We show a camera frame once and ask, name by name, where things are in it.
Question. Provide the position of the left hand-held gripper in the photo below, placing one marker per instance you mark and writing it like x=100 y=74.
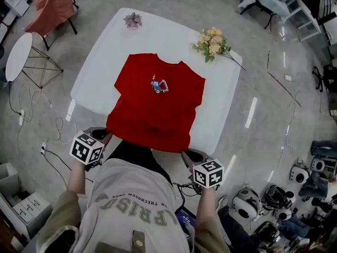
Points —
x=85 y=149

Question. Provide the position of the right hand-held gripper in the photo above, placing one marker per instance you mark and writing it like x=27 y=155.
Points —
x=208 y=174

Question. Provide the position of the red t-shirt with print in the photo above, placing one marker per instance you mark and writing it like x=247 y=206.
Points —
x=158 y=115

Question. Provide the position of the person's left forearm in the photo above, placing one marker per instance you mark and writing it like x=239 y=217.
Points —
x=77 y=178

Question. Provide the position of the person's right forearm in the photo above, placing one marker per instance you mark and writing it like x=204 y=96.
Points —
x=206 y=207

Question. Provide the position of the black device with blue screen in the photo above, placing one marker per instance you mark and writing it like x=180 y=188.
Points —
x=185 y=217

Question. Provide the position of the white power strip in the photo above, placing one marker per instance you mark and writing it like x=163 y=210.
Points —
x=43 y=148
x=21 y=117

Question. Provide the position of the white round helmet device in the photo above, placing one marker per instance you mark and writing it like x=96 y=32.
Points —
x=298 y=174
x=246 y=203

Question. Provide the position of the small white drawer organizer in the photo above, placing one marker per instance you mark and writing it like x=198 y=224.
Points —
x=31 y=207

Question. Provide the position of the white open storage bin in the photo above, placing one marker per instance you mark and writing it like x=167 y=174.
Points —
x=8 y=178

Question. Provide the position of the white oval side table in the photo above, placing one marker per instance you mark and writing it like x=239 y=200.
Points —
x=18 y=54

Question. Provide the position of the yellow artificial flower bouquet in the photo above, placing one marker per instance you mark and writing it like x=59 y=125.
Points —
x=212 y=42

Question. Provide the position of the pink artificial flower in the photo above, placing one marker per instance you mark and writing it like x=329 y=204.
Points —
x=133 y=20

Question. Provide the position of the pink armchair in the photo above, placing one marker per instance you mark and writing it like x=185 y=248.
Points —
x=52 y=7

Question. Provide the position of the black office chair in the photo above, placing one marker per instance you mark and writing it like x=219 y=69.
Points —
x=329 y=78

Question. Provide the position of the white filing cabinet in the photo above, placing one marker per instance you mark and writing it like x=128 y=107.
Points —
x=17 y=3

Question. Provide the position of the white glass-door cabinet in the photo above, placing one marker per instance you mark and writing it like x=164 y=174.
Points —
x=305 y=22

